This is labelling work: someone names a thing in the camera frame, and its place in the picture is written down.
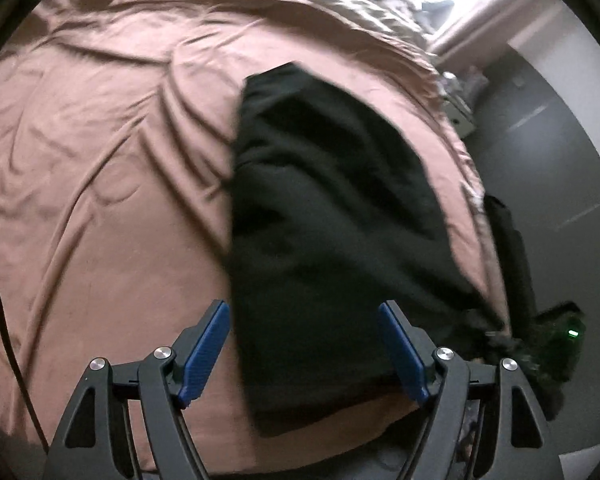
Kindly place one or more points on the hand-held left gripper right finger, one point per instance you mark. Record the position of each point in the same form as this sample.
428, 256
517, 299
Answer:
402, 352

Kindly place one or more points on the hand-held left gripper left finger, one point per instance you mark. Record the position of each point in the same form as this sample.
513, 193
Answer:
205, 355

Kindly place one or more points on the black shirt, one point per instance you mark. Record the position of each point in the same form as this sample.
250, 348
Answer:
330, 220

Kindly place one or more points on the dark cloth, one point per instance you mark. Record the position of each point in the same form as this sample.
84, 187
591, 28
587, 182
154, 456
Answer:
512, 260

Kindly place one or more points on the brown blanket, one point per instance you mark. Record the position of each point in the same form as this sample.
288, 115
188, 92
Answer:
105, 160

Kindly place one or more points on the white rack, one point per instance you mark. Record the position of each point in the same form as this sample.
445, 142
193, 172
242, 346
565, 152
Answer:
457, 105

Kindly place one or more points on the pink curtain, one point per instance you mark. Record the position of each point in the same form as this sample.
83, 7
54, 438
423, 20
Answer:
480, 15

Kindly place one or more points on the beige duvet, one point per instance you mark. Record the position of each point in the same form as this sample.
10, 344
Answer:
330, 0

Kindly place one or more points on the wall socket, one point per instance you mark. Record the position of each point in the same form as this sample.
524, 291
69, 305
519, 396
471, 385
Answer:
519, 81

